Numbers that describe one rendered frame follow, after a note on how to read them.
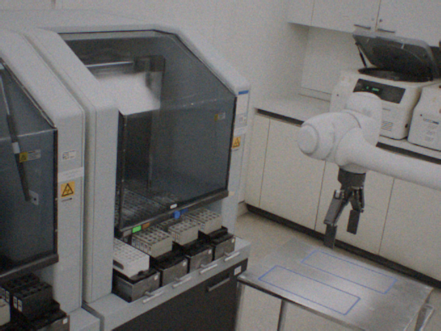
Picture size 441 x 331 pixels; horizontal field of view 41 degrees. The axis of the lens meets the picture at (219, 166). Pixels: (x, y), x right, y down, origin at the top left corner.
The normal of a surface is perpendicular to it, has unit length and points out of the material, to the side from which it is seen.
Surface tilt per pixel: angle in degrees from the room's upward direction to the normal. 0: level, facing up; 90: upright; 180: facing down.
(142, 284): 90
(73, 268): 90
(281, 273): 0
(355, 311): 0
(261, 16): 90
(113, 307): 0
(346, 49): 90
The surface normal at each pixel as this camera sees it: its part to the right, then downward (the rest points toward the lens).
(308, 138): -0.81, 0.10
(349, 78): -0.51, -0.32
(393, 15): -0.63, 0.20
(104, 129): 0.77, 0.28
